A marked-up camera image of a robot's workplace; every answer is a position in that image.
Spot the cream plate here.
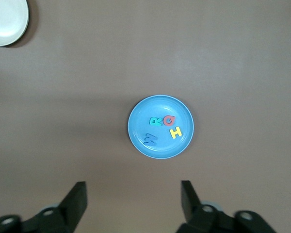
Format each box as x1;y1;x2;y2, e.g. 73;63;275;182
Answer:
0;0;30;47

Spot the teal uppercase R foam letter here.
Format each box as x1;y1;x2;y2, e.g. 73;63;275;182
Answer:
149;116;163;127

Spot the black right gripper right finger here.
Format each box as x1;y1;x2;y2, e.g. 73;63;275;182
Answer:
176;180;236;233

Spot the blue uppercase W foam letter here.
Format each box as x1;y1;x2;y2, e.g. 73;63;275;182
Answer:
144;133;158;146

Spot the yellow uppercase H foam letter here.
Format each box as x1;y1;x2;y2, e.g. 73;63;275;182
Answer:
170;126;183;139

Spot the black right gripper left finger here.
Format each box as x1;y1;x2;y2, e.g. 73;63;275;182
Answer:
23;181;88;233

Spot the blue plate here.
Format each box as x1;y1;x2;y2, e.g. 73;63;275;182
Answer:
128;94;195;160

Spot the red uppercase Q foam letter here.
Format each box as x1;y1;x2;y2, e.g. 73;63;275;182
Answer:
163;115;176;127

